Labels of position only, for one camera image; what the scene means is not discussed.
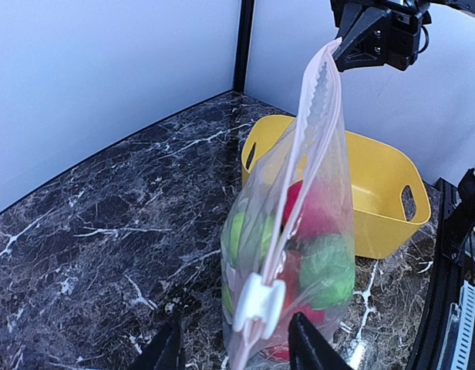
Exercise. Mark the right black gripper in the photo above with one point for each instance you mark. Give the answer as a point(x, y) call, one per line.
point(378, 33)

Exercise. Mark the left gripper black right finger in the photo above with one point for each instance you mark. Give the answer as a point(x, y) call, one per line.
point(308, 349)

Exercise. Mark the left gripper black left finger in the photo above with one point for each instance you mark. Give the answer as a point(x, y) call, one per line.
point(165, 350)

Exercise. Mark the green bitter gourd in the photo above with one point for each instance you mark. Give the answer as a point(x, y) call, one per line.
point(327, 273)

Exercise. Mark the clear zip top bag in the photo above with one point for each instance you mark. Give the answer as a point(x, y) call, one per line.
point(279, 182)

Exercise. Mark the green apple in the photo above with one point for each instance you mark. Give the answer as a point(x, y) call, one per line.
point(244, 242)

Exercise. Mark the red pomegranate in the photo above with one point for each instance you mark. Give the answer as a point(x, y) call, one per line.
point(318, 214)

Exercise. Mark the yellow plastic basket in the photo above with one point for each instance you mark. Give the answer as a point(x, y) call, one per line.
point(383, 199)

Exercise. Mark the right black frame post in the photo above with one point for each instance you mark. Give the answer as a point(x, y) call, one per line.
point(243, 45)

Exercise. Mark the grey slotted cable duct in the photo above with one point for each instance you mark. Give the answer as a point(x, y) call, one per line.
point(465, 327)

